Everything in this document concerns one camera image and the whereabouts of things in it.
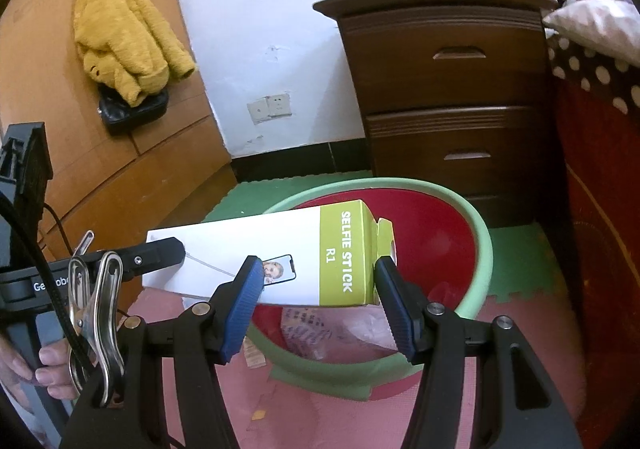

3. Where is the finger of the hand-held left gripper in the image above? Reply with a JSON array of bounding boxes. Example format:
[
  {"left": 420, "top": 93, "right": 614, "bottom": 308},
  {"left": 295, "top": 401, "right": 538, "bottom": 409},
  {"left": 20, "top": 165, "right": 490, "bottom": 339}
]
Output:
[{"left": 119, "top": 236, "right": 186, "bottom": 282}]

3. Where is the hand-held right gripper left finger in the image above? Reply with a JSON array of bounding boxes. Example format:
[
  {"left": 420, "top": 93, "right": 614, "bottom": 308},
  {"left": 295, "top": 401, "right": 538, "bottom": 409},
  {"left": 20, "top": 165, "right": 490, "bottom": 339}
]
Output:
[{"left": 60, "top": 255, "right": 265, "bottom": 449}]

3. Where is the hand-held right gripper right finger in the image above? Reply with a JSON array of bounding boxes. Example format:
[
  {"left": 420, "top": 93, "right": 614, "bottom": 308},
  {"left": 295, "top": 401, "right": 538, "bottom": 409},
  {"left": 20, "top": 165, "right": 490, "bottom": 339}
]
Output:
[{"left": 374, "top": 256, "right": 583, "bottom": 449}]

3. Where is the clear plastic bag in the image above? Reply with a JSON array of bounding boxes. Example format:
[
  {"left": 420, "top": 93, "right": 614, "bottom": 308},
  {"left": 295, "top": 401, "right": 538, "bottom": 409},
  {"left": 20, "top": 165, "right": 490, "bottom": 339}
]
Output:
[{"left": 340, "top": 314, "right": 401, "bottom": 355}]

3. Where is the printed white plastic bag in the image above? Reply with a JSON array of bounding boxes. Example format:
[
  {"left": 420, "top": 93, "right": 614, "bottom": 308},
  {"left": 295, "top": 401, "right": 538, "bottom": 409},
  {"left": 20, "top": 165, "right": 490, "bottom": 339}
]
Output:
[{"left": 280, "top": 306, "right": 346, "bottom": 357}]

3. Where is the white box with green end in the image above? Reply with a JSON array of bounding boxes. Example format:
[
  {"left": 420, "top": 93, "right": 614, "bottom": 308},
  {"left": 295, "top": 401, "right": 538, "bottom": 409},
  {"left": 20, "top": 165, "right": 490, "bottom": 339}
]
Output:
[{"left": 142, "top": 199, "right": 398, "bottom": 307}]

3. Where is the red bucket with green rim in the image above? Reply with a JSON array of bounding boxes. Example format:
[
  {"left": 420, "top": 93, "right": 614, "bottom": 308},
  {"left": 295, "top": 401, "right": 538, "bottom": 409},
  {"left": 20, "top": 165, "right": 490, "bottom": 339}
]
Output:
[{"left": 200, "top": 177, "right": 496, "bottom": 402}]

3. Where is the person's left hand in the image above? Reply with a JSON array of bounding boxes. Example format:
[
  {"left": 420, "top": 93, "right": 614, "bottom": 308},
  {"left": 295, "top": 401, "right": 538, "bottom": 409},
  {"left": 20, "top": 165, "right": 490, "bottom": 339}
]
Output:
[{"left": 0, "top": 334, "right": 76, "bottom": 402}]

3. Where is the metal spring clip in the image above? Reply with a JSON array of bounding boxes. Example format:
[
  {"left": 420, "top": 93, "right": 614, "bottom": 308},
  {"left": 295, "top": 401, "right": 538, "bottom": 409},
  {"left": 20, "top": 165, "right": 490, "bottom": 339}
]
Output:
[
  {"left": 70, "top": 230, "right": 96, "bottom": 262},
  {"left": 67, "top": 251, "right": 126, "bottom": 407}
]

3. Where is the brown wooden wardrobe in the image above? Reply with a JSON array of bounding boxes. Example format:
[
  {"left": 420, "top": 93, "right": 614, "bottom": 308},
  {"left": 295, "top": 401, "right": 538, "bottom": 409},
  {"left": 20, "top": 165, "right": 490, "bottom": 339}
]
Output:
[{"left": 0, "top": 0, "right": 236, "bottom": 280}]

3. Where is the black bag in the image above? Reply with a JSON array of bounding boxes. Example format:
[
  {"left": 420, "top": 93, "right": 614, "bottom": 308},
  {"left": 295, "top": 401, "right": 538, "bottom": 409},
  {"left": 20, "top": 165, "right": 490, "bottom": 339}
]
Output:
[{"left": 98, "top": 86, "right": 170, "bottom": 136}]

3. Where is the pink foam mat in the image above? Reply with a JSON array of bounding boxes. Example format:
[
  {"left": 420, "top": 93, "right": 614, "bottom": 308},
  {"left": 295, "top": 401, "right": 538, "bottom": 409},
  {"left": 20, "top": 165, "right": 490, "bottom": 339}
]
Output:
[{"left": 115, "top": 286, "right": 586, "bottom": 449}]

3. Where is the green foam mat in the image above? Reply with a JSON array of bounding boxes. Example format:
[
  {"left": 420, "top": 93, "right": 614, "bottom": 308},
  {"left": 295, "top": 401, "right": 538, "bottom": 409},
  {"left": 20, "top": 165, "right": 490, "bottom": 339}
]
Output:
[{"left": 202, "top": 174, "right": 556, "bottom": 310}]

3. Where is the yellow garment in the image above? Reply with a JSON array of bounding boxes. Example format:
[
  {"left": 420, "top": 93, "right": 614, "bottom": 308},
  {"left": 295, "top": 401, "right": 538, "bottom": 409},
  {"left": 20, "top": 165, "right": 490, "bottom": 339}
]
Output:
[{"left": 74, "top": 0, "right": 196, "bottom": 106}]

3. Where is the red bedspread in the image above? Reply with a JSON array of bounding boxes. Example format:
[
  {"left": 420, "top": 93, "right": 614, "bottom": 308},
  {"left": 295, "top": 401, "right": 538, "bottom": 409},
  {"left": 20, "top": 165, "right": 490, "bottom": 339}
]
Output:
[{"left": 550, "top": 76, "right": 640, "bottom": 435}]

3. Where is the dark wooden nightstand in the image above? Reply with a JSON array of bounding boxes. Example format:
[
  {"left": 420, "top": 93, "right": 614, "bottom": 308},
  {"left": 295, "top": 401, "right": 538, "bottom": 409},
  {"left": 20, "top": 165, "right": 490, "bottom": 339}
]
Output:
[{"left": 312, "top": 0, "right": 558, "bottom": 227}]

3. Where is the brown polka dot cloth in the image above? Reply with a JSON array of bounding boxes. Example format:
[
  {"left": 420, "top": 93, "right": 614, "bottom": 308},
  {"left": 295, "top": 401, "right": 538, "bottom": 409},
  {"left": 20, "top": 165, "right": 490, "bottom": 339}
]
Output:
[{"left": 545, "top": 31, "right": 640, "bottom": 116}]

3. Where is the pale floral pillow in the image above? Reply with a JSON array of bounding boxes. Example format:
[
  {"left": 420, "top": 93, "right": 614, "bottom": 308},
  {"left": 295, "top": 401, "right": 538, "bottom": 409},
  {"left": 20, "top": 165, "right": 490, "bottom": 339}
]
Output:
[{"left": 542, "top": 0, "right": 640, "bottom": 66}]

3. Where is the thin gripper wire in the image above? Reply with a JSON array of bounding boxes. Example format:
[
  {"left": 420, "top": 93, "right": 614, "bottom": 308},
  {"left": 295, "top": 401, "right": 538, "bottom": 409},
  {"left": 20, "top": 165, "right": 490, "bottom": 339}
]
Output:
[{"left": 42, "top": 201, "right": 73, "bottom": 260}]

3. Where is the thick black cable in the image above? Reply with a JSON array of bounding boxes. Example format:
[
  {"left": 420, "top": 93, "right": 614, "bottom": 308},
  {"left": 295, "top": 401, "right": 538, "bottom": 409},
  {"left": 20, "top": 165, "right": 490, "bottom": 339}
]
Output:
[{"left": 0, "top": 189, "right": 88, "bottom": 360}]

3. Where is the white wall switch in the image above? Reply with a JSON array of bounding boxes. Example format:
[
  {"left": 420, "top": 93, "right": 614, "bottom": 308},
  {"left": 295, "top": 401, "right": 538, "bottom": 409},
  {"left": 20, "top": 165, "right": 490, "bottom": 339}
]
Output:
[{"left": 247, "top": 98, "right": 273, "bottom": 124}]

